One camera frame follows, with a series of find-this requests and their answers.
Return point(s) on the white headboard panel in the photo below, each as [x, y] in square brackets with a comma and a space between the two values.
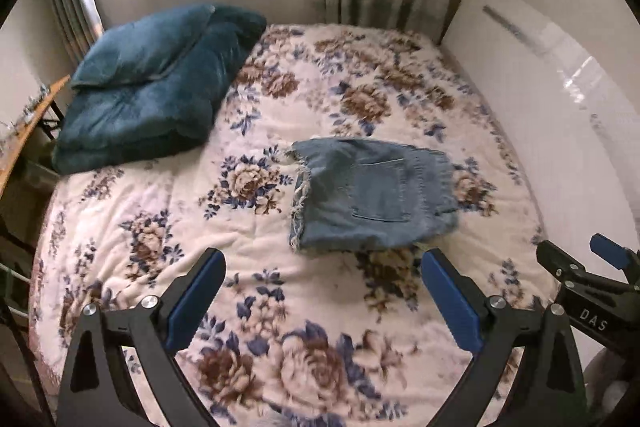
[555, 122]

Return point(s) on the blue denim short pants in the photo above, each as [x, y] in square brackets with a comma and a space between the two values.
[372, 196]

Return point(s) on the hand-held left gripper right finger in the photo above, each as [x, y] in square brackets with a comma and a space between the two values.
[452, 302]

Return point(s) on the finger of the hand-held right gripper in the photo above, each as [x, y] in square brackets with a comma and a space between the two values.
[567, 263]

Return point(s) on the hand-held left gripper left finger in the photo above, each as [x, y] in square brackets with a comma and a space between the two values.
[196, 302]

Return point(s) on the floral printed blanket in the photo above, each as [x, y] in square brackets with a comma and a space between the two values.
[280, 217]

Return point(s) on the wooden side table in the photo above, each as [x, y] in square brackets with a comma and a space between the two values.
[25, 132]

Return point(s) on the teal folded quilt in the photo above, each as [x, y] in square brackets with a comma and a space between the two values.
[165, 102]

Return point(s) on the teal pillow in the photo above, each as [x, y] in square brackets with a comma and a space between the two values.
[142, 44]

